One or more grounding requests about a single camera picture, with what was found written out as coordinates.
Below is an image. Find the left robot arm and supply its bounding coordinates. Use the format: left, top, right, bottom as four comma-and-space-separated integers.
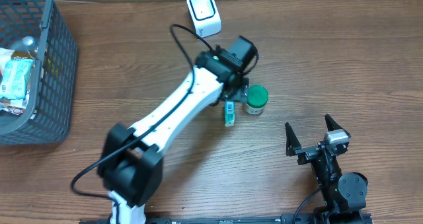
97, 36, 258, 223

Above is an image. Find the light green snack packet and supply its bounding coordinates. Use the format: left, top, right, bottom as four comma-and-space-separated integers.
1, 58, 34, 100

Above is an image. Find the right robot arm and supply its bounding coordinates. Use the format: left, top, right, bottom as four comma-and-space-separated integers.
282, 114, 373, 224

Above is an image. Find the small green tissue packet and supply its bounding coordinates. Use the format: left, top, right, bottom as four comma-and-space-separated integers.
225, 101, 235, 127

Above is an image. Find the clear bottle with silver cap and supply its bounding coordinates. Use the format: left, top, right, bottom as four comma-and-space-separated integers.
10, 36, 38, 59

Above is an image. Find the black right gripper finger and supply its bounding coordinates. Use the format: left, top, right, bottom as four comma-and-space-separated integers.
285, 122, 301, 157
325, 114, 351, 138

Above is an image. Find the green lid white jar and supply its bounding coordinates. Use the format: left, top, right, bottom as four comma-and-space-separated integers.
244, 85, 269, 115

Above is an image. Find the brown white wrapper packet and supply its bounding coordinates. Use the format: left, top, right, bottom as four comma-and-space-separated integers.
1, 98, 28, 116

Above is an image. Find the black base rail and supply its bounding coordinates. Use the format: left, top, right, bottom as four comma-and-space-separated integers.
79, 213, 374, 224

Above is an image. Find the grey plastic mesh basket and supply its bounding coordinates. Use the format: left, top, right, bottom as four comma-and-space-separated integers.
1, 0, 78, 145

